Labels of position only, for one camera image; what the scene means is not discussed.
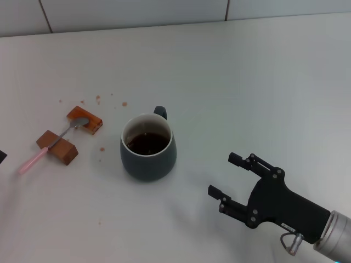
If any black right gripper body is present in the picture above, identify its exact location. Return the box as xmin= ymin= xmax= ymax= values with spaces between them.
xmin=245 ymin=166 xmax=331 ymax=245

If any pink handled metal spoon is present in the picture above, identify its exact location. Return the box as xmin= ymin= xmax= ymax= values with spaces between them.
xmin=18 ymin=117 xmax=90 ymax=175

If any grey ceramic cup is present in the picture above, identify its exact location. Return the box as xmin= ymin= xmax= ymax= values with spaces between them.
xmin=119 ymin=105 xmax=178 ymax=182

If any notched brown wooden block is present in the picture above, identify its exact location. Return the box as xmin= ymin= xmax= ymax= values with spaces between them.
xmin=36 ymin=130 xmax=79 ymax=166

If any flat orange wooden block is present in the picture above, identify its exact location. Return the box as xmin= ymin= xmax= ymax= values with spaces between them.
xmin=66 ymin=106 xmax=104 ymax=135

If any right gripper metal cable connector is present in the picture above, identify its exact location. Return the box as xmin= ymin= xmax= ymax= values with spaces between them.
xmin=280 ymin=232 xmax=304 ymax=251

